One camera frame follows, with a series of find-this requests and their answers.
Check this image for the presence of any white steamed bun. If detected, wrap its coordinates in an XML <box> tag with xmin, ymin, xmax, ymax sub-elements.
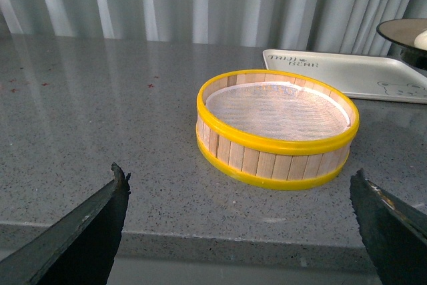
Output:
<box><xmin>414</xmin><ymin>30</ymin><xmax>427</xmax><ymax>51</ymax></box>

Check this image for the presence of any beige plate with black rim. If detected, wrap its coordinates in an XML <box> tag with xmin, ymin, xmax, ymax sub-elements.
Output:
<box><xmin>377</xmin><ymin>18</ymin><xmax>426</xmax><ymax>71</ymax></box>

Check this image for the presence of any yellow rimmed wooden steamer basket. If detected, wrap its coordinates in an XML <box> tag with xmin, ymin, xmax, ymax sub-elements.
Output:
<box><xmin>195</xmin><ymin>69</ymin><xmax>360</xmax><ymax>190</ymax></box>

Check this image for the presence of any grey pleated curtain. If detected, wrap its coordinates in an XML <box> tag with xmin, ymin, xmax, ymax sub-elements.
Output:
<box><xmin>1</xmin><ymin>0</ymin><xmax>426</xmax><ymax>55</ymax></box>

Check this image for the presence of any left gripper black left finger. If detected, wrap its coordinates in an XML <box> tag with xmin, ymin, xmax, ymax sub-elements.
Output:
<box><xmin>1</xmin><ymin>163</ymin><xmax>131</xmax><ymax>284</ymax></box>

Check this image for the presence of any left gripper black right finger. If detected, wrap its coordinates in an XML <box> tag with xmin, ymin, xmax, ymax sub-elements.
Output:
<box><xmin>350</xmin><ymin>169</ymin><xmax>426</xmax><ymax>284</ymax></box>

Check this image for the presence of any white mesh steamer liner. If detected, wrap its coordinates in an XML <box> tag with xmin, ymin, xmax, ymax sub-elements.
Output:
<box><xmin>205</xmin><ymin>81</ymin><xmax>350</xmax><ymax>141</ymax></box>

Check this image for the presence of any white rectangular bear tray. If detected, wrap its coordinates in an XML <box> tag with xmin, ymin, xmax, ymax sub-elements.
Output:
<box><xmin>263</xmin><ymin>49</ymin><xmax>426</xmax><ymax>104</ymax></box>

